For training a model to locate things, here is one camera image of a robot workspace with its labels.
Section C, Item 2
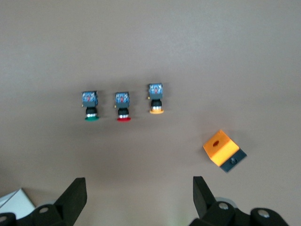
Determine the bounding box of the red pushbutton switch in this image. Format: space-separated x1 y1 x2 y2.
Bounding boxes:
114 92 132 123

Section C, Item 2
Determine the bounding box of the green pushbutton switch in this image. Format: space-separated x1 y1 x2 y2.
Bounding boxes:
81 91 101 123

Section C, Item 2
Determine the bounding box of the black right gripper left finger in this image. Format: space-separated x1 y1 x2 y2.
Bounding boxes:
0 177 88 226

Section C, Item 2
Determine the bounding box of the yellow pushbutton switch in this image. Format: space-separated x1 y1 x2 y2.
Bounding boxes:
148 82 165 115

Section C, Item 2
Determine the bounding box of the white drawer cabinet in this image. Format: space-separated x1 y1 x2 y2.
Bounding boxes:
0 187 36 219

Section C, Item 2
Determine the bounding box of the orange button box black base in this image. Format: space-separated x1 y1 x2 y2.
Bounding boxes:
203 129 247 174

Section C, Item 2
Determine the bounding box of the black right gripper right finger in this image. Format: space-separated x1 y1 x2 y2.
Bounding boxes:
189 176 289 226

